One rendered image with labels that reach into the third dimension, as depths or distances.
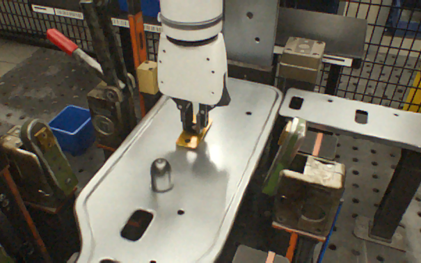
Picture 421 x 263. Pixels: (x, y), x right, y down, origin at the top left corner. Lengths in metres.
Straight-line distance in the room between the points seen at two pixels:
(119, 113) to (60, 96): 0.71
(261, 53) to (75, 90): 0.75
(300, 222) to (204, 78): 0.26
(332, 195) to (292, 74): 0.34
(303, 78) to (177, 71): 0.33
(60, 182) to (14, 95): 0.87
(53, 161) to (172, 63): 0.22
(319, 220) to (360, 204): 0.42
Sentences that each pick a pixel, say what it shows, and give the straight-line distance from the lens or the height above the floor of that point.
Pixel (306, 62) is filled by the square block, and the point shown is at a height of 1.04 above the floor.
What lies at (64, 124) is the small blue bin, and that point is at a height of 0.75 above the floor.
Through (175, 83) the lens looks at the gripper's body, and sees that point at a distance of 0.57.
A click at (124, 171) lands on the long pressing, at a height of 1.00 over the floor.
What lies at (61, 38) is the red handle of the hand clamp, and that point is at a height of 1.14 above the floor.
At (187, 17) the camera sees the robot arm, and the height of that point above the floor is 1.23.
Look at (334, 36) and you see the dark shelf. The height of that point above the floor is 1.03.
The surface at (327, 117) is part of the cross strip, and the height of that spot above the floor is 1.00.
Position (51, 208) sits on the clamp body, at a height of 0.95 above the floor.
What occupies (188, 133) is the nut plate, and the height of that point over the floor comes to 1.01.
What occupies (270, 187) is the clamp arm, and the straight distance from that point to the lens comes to 0.57.
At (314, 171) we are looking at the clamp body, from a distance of 0.54.
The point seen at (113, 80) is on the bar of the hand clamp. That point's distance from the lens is 0.65.
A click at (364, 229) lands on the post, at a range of 0.95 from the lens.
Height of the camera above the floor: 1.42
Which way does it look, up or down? 40 degrees down
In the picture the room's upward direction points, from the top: straight up
